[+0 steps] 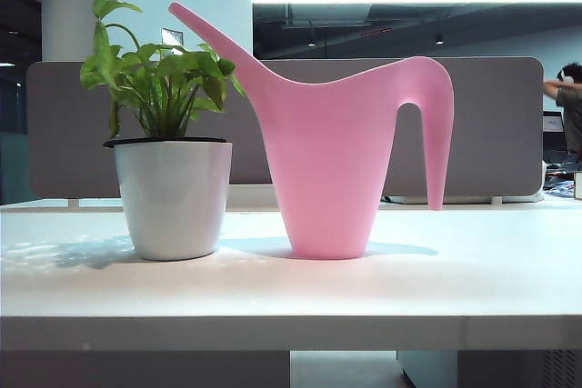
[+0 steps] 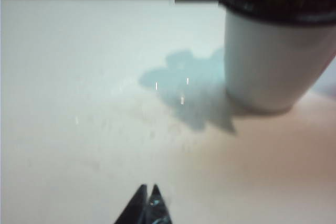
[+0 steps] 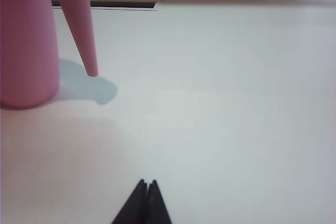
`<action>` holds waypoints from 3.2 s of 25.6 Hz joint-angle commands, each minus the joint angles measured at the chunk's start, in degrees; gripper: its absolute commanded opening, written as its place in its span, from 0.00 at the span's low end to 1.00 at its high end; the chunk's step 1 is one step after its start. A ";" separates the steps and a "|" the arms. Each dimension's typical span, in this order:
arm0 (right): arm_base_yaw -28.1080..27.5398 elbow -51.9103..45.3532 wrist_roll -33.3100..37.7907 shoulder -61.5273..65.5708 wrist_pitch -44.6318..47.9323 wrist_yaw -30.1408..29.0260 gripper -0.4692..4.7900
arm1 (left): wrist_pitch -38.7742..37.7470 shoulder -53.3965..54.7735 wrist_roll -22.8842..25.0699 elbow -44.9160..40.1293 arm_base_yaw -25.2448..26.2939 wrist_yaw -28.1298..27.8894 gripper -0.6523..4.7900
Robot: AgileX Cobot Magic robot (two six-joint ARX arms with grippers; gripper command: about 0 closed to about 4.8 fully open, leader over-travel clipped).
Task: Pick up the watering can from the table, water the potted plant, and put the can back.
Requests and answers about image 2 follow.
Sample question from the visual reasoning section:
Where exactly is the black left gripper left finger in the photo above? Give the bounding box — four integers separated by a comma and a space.
114, 184, 148, 224

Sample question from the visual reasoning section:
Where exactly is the white plant pot black rim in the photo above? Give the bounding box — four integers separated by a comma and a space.
216, 0, 336, 115

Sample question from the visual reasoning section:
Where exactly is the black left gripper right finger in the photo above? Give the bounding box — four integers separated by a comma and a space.
140, 184, 173, 224

